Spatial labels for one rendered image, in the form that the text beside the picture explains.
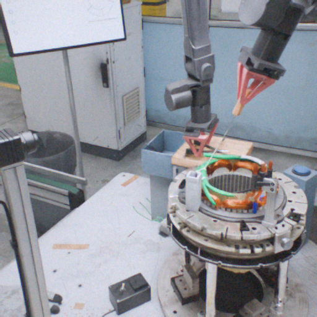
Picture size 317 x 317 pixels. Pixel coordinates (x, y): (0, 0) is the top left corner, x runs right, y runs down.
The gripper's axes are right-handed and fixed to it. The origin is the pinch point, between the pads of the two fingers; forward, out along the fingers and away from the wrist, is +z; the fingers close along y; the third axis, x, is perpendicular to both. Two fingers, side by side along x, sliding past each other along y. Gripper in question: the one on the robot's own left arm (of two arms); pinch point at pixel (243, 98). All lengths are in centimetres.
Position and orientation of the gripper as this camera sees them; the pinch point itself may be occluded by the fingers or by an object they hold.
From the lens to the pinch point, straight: 89.5
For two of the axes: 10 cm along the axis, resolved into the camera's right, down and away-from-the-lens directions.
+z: -3.3, 8.2, 4.6
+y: 1.1, 5.2, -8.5
